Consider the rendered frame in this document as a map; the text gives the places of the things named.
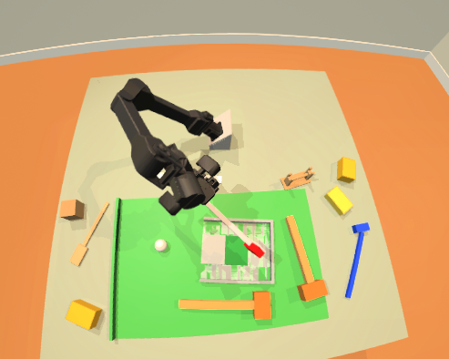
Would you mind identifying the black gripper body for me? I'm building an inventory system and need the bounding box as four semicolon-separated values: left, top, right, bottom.
158;155;220;216

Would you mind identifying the white golf ball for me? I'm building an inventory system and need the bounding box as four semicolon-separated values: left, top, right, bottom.
155;240;168;252

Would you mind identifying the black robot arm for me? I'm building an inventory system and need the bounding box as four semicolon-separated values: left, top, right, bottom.
110;77;223;210

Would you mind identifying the green flat mat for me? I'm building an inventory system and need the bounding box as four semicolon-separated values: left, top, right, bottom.
116;189;329;339

